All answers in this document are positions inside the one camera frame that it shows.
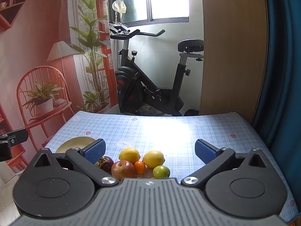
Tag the window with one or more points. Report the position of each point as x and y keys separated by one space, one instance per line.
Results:
x=164 y=0

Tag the yellow lemon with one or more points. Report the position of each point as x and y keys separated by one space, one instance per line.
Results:
x=129 y=155
x=154 y=159

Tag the dark blue curtain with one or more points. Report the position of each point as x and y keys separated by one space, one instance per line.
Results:
x=282 y=75

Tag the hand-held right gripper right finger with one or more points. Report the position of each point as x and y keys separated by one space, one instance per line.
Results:
x=203 y=151

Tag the green round fruit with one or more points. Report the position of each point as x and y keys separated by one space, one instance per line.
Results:
x=161 y=171

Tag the dark purple mangosteen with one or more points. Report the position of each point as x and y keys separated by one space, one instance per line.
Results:
x=104 y=164

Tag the wooden cabinet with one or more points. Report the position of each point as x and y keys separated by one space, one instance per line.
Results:
x=232 y=51

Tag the black exercise bike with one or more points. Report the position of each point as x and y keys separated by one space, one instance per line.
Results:
x=131 y=80

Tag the pale yellow plate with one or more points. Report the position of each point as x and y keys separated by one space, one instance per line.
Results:
x=70 y=144

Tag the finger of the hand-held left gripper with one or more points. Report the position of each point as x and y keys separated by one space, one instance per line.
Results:
x=20 y=135

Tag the small orange tangerine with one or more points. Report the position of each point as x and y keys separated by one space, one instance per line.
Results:
x=140 y=167

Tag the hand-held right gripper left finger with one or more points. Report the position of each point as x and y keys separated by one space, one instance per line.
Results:
x=95 y=151

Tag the red apple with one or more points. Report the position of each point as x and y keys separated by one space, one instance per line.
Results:
x=123 y=169

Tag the blue checked tablecloth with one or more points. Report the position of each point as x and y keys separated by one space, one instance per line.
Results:
x=164 y=131

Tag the white hanging bag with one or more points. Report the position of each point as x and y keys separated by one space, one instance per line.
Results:
x=119 y=6

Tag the printed wall backdrop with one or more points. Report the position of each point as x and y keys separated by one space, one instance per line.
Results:
x=35 y=28

